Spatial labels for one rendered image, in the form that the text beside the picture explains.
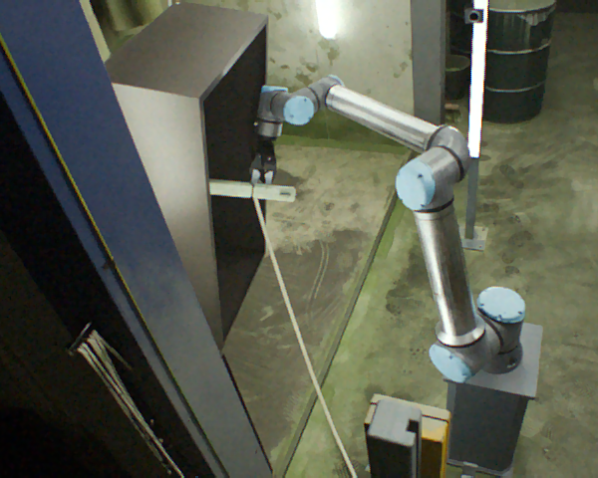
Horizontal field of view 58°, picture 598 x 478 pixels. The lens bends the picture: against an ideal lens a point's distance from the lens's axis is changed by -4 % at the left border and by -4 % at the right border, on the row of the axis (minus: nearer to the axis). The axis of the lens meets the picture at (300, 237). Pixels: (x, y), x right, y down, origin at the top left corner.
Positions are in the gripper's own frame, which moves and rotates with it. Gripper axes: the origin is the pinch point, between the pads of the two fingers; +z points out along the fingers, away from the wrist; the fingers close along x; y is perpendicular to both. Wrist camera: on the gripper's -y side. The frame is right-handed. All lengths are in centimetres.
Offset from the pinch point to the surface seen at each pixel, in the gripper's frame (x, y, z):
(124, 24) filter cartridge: 57, 156, -49
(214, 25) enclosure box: 22, 8, -53
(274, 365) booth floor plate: -30, 40, 98
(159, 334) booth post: 37, -95, 3
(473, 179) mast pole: -130, 65, -1
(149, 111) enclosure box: 41, -23, -27
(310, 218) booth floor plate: -67, 134, 50
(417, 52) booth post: -120, 144, -62
